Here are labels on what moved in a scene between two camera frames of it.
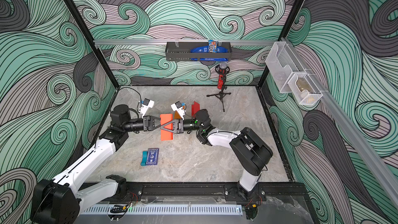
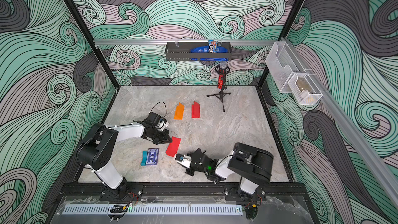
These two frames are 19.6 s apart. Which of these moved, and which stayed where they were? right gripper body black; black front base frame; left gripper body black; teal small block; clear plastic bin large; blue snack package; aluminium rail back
Moved: left gripper body black; right gripper body black
Stayed: blue snack package; black front base frame; teal small block; clear plastic bin large; aluminium rail back
